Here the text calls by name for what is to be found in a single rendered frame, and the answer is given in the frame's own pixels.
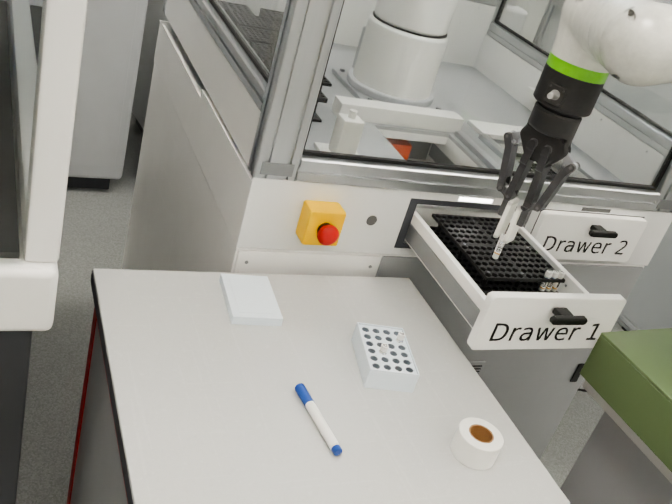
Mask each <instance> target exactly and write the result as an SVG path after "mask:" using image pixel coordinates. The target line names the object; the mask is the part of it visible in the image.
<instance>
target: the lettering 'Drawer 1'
mask: <svg viewBox="0 0 672 504"><path fill-rule="evenodd" d="M599 325H600V324H593V326H596V328H595V330H594V331H593V333H592V335H591V337H590V338H586V340H595V339H596V338H593V336H594V334H595V332H596V330H597V328H598V327H599ZM498 326H505V327H506V331H505V333H504V335H503V336H502V337H501V338H498V339H493V337H494V334H495V332H496V330H497V328H498ZM521 329H522V328H521V327H520V328H517V329H516V328H514V329H513V331H512V333H511V336H510V338H509V340H508V341H511V339H512V337H513V334H514V333H515V331H517V330H521ZM528 329H530V330H531V332H526V333H523V334H521V336H520V337H519V340H520V341H525V340H527V341H529V339H530V337H531V335H532V333H533V328H531V327H528V328H525V329H524V330H528ZM548 329H549V328H545V330H544V331H543V332H542V334H541V335H540V330H541V328H539V329H538V333H537V338H536V340H539V339H540V338H541V337H542V335H543V334H544V333H545V331H546V333H545V337H544V340H547V339H548V338H549V336H550V335H551V334H552V332H553V331H554V330H555V328H553V329H552V330H551V332H550V333H549V334H548V336H547V333H548ZM563 329H565V330H566V333H559V332H560V331H561V330H563ZM578 329H581V327H579V328H573V330H572V332H571V334H570V336H569V338H568V340H570V339H571V337H572V335H573V333H574V332H575V331H576V330H578ZM508 331H509V326H508V325H507V324H503V323H497V324H496V326H495V328H494V331H493V333H492V335H491V337H490V339H489V341H498V340H501V339H503V338H504V337H505V336H506V335H507V333H508ZM567 333H568V328H566V327H564V328H561V329H559V330H558V331H557V332H556V334H555V337H554V338H555V340H558V341H560V340H564V338H565V337H564V338H561V339H558V338H557V335H567ZM525 334H530V335H529V336H528V337H527V338H526V339H522V336H523V335H525ZM539 335H540V336H539Z"/></svg>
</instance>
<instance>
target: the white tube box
mask: <svg viewBox="0 0 672 504"><path fill-rule="evenodd" d="M399 332H403V333H404V334H405V332H404V330H403V328H398V327H391V326H383V325H375V324H368V323H360V322H357V324H356V327H355V330H354V333H353V336H352V338H351V341H352V344H353V348H354V352H355V356H356V359H357V363H358V367H359V371H360V375H361V378H362V382H363V386H364V388H374V389H383V390H392V391H401V392H410V393H413V391H414V388H415V386H416V383H417V381H418V379H419V376H420V374H419V371H418V368H417V366H416V363H415V360H414V357H413V355H412V352H411V349H410V346H409V344H408V341H407V338H406V335H405V338H404V340H403V342H402V343H399V342H397V341H396V339H397V335H398V333H399ZM383 343H385V344H387V345H388V346H389V348H388V350H387V352H386V354H385V355H382V354H380V353H379V351H380V347H381V345H382V344H383Z"/></svg>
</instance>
